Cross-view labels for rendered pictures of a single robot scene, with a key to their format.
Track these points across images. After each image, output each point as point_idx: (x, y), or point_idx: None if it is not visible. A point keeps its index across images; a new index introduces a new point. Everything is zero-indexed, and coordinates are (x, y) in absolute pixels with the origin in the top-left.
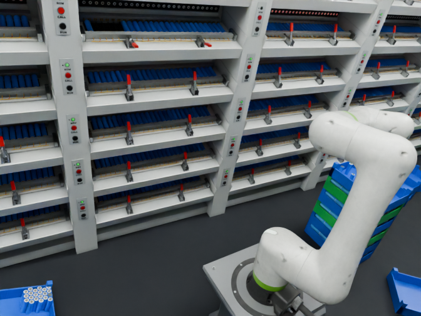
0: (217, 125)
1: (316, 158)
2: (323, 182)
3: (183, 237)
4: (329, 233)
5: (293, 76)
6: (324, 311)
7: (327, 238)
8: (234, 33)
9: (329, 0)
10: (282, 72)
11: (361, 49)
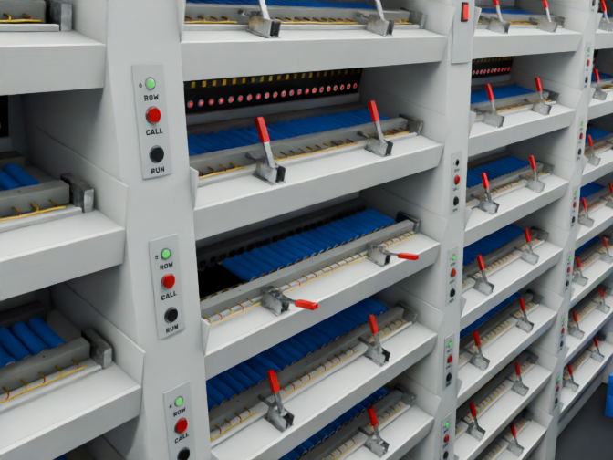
0: (409, 408)
1: (549, 402)
2: (557, 441)
3: None
4: None
5: (490, 263)
6: None
7: None
8: (414, 219)
9: (527, 121)
10: (474, 262)
11: (570, 185)
